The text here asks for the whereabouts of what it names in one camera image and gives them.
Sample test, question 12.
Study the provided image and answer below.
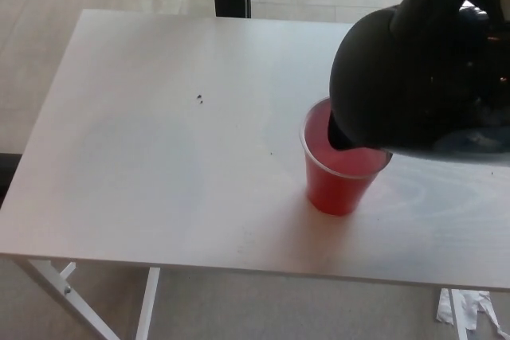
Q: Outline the red plastic cup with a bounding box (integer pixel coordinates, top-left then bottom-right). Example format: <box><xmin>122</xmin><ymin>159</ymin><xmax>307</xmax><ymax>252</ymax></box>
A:
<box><xmin>299</xmin><ymin>96</ymin><xmax>394</xmax><ymax>217</ymax></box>

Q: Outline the black electric kettle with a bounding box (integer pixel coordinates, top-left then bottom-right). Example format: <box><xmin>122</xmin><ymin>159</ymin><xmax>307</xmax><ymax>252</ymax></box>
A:
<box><xmin>326</xmin><ymin>0</ymin><xmax>510</xmax><ymax>166</ymax></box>

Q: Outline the white table leg with bolt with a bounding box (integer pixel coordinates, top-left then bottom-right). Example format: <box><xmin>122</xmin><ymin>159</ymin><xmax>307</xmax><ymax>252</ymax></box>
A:
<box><xmin>11</xmin><ymin>259</ymin><xmax>116</xmax><ymax>340</ymax></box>

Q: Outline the crumpled white paper scrap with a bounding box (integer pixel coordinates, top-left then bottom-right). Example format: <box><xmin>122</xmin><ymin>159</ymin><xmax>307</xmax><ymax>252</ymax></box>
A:
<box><xmin>434</xmin><ymin>287</ymin><xmax>504</xmax><ymax>340</ymax></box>

